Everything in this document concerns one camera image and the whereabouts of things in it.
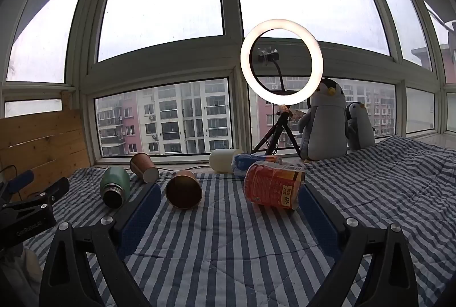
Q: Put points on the wooden board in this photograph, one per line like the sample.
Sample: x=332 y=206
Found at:
x=42 y=141

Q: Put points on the large penguin plush toy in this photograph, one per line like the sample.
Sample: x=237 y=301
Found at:
x=322 y=129

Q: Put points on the slim copper cup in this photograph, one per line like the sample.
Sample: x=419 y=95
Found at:
x=142 y=166

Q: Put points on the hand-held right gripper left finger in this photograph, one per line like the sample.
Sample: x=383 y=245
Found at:
x=142 y=216

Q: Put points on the green thermos bottle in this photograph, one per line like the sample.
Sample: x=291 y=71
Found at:
x=114 y=182

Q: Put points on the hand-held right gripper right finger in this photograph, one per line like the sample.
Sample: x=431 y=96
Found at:
x=317 y=219

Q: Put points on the black phone holder gooseneck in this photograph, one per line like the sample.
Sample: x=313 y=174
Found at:
x=267 y=57

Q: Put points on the blue striped blanket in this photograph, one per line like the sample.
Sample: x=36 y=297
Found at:
x=231 y=243

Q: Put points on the small penguin plush toy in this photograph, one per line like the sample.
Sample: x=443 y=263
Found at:
x=360 y=130

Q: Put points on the blue snack packet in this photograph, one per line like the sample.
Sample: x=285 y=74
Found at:
x=249 y=161

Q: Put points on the wide copper cup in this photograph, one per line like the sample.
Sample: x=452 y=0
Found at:
x=183 y=190

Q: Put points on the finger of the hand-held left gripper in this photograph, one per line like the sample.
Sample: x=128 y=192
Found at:
x=20 y=181
x=53 y=190

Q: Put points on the black tripod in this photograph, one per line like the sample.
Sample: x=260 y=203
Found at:
x=281 y=122

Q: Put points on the red tin can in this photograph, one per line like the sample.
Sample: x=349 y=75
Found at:
x=272 y=184

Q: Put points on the white cup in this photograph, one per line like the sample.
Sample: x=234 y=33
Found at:
x=224 y=160

